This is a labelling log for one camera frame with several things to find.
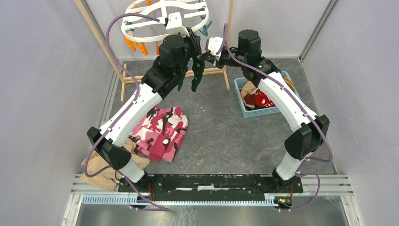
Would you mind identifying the orange clothespin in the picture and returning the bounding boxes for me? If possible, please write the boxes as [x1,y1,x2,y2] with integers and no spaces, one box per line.
[156,41,160,56]
[124,38,136,51]
[135,42,148,55]

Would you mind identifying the green sock with yellow cuff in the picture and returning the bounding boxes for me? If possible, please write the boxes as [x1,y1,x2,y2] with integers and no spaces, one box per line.
[177,75,185,91]

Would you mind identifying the white clip hanger frame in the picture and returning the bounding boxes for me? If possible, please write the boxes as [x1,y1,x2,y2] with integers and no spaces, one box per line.
[120,0,209,43]

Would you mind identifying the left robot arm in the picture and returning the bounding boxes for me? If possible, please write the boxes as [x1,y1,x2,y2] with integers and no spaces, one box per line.
[87,28,201,192]

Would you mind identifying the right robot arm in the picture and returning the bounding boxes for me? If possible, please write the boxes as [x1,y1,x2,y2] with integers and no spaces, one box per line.
[201,29,330,192]

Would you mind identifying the wooden hanger stand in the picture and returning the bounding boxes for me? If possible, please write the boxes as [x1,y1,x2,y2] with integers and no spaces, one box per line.
[74,0,234,103]

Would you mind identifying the brown tan socks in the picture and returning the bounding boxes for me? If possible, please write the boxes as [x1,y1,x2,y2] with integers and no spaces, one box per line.
[240,81,258,98]

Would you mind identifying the teal clothespin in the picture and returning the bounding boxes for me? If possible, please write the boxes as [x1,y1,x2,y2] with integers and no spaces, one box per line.
[199,20,213,37]

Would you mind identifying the red white patterned sock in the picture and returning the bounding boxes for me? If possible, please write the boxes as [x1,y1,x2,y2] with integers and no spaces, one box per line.
[243,91,276,109]

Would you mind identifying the light blue plastic basket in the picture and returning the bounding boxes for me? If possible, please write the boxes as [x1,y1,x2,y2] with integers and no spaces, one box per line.
[234,71,303,119]

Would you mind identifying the pink camouflage cloth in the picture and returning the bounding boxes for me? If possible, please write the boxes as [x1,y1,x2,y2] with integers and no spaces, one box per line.
[128,106,188,163]

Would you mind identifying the beige cloth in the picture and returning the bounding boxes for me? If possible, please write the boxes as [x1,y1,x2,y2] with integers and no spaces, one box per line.
[81,137,151,191]

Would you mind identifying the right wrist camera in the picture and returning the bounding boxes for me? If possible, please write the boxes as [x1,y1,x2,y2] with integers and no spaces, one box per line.
[206,37,224,59]

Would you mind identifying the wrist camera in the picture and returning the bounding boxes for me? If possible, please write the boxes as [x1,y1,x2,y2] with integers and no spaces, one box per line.
[166,12,190,37]
[206,37,224,59]

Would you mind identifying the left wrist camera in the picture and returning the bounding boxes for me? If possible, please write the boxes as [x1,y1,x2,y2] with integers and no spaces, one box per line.
[166,12,190,37]

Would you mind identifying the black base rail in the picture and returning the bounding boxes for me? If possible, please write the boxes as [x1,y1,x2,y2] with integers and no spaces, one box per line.
[135,174,303,202]

